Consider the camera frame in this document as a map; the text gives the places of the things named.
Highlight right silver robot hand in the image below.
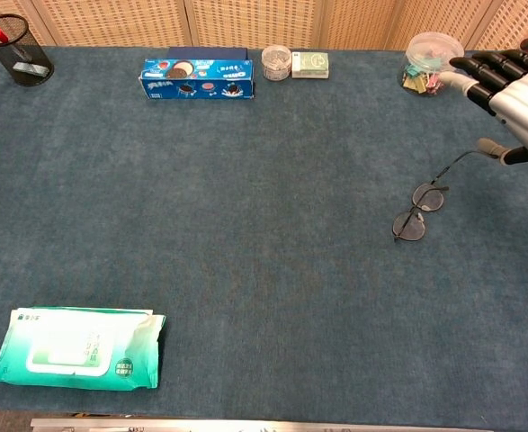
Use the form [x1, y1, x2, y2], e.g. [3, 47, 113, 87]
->
[438, 48, 528, 167]

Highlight thin wire-frame eyeglasses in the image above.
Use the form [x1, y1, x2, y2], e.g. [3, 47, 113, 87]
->
[391, 149, 485, 243]

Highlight clear jar of binder clips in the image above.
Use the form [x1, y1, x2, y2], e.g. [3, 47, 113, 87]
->
[400, 31, 466, 96]

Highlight pale green small box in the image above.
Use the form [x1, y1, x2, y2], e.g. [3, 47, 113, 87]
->
[291, 50, 330, 81]

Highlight small clear jar of pins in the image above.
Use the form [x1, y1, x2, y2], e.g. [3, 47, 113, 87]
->
[261, 44, 293, 82]

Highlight wicker folding screen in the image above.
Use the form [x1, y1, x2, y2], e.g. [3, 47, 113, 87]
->
[0, 0, 528, 51]

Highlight dark blue flat box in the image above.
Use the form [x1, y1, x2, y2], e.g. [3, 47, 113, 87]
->
[167, 47, 252, 62]

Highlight blue felt table cover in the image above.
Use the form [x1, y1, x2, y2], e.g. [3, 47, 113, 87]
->
[0, 43, 528, 427]

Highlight blue Oreo cookie box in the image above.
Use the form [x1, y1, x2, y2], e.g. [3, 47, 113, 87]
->
[138, 58, 255, 101]

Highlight green white wet wipes pack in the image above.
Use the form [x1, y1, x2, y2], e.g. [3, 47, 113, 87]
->
[0, 306, 167, 392]

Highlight aluminium rail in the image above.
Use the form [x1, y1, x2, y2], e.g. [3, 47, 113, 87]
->
[30, 417, 494, 432]

